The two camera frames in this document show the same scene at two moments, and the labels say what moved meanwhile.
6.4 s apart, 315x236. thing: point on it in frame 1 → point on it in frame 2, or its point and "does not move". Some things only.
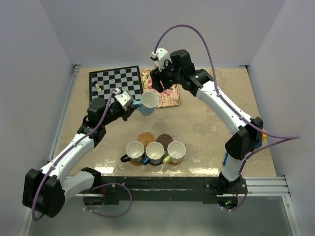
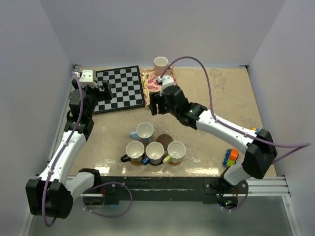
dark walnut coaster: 156,164 does not move
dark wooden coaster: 164,139 does not move
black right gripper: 157,76 → 154,97
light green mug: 176,150 does not move
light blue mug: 148,102 → 144,132
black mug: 135,150 does not move
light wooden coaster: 136,163 does not move
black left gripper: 127,112 → 106,95
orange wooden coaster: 175,163 does not move
